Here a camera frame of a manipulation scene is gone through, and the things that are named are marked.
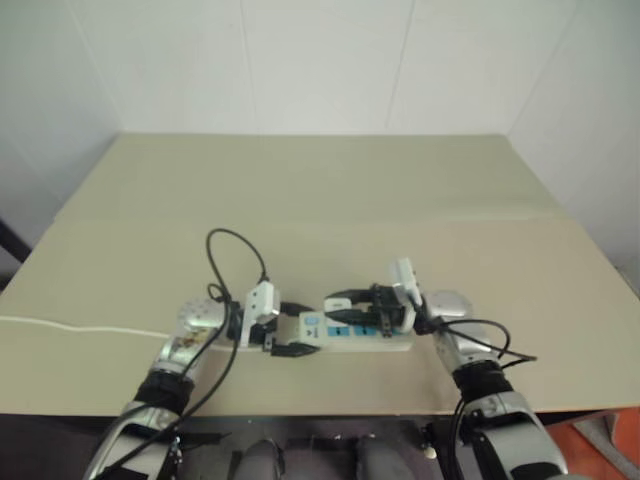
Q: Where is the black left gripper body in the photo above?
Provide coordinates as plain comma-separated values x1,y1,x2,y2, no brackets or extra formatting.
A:
248,319,280,352

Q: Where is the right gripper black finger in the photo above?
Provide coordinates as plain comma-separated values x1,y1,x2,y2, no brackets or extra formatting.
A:
325,308,375,325
325,286,374,302

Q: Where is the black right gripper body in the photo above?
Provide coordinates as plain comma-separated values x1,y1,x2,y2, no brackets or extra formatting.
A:
368,282,407,339

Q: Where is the white blue power strip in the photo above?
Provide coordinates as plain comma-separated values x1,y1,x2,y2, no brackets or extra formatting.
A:
274,309,414,354

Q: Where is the dark rounded shape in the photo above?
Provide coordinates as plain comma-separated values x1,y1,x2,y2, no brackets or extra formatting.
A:
234,438,286,480

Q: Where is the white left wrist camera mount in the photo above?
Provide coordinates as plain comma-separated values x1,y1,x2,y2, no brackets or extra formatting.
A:
238,281,282,349

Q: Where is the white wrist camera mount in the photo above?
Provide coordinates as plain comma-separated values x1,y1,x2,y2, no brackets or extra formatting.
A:
383,257,425,334
238,281,282,349

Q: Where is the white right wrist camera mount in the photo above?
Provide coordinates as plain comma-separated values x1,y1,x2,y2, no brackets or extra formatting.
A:
383,257,425,334

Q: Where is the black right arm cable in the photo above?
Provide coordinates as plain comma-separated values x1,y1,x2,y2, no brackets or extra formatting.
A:
417,295,540,451

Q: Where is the white power strip cord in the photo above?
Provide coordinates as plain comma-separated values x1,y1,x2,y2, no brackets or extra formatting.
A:
0,315,174,339

